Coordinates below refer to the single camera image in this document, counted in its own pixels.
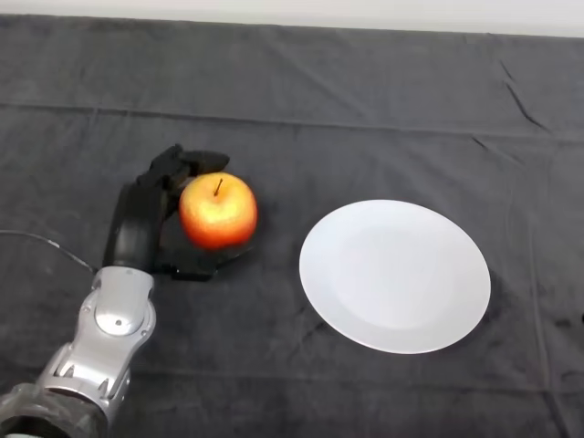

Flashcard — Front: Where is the white round plate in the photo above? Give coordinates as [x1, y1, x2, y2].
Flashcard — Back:
[298, 199, 493, 355]

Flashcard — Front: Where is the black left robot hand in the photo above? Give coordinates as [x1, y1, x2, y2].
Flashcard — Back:
[102, 143, 256, 283]

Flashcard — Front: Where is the red yellow apple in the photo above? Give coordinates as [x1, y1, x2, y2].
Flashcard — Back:
[178, 172, 259, 250]

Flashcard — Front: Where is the black table cloth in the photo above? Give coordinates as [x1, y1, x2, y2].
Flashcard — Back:
[0, 13, 584, 438]

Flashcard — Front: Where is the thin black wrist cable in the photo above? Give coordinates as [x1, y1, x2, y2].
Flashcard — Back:
[0, 230, 98, 275]

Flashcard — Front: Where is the camouflage arm sleeve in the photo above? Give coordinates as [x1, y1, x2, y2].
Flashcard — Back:
[0, 382, 113, 438]

